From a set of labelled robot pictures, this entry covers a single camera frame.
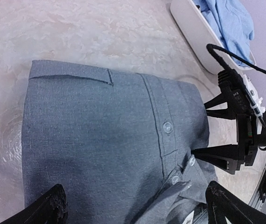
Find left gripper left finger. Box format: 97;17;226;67
1;184;67;224

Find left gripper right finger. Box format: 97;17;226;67
205;181;266;224

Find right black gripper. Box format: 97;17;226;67
191;91;258;175

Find grey long sleeve shirt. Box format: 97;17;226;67
22;60;217;224

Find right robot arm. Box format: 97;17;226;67
191;87;266;175

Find white plastic bin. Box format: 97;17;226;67
170;0;256;74

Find light blue shirt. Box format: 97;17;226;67
193;0;254;63

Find front aluminium rail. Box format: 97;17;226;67
248;149;266;210

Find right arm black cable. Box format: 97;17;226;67
206;43;266;80

